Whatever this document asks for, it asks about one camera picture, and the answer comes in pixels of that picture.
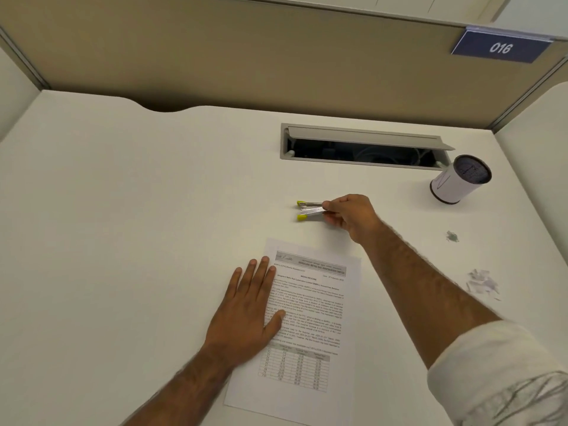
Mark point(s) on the person's left little finger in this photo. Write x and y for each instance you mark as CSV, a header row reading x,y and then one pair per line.
x,y
233,286

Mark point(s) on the white side partition panel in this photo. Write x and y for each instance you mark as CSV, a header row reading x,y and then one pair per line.
x,y
537,137
15,93

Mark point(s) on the person's right thumb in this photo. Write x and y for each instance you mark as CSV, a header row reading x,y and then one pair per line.
x,y
333,218

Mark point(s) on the white rolled shirt sleeve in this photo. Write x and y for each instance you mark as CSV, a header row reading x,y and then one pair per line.
x,y
501,377

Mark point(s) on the person's right hand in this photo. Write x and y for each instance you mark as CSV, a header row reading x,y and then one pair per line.
x,y
357,217

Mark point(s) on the person's left forearm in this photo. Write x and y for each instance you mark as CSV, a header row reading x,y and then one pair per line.
x,y
186,390

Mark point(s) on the person's left thumb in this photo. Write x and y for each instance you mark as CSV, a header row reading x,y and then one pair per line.
x,y
276,320

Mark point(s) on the beige desk partition panel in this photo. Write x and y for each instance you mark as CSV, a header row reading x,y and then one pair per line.
x,y
266,53

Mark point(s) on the printed white paper sheet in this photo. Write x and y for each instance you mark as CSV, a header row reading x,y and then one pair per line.
x,y
306,323

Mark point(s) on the white cylindrical pen holder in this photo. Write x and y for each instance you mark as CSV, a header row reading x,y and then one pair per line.
x,y
457,181

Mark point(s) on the blue number sign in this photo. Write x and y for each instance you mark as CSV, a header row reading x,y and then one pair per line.
x,y
501,47

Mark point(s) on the person's left middle finger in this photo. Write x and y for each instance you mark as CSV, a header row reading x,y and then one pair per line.
x,y
261,279

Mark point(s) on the person's left hand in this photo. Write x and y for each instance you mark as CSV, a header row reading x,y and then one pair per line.
x,y
239,321

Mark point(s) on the person's right forearm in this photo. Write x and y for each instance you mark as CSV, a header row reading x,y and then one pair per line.
x,y
421,288

